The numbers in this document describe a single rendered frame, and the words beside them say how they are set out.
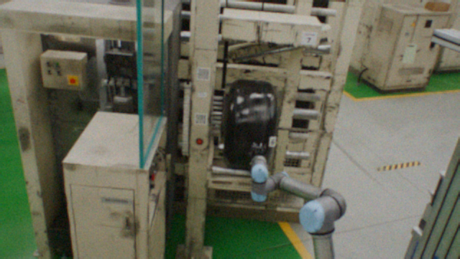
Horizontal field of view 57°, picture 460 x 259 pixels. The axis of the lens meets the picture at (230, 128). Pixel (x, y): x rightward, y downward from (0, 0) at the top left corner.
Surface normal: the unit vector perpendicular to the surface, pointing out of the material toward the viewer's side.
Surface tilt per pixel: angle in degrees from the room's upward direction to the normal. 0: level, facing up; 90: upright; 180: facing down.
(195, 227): 90
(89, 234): 90
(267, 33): 90
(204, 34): 90
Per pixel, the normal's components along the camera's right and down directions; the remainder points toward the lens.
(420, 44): 0.35, 0.47
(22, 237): 0.08, -0.88
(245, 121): 0.01, -0.03
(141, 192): -0.03, 0.47
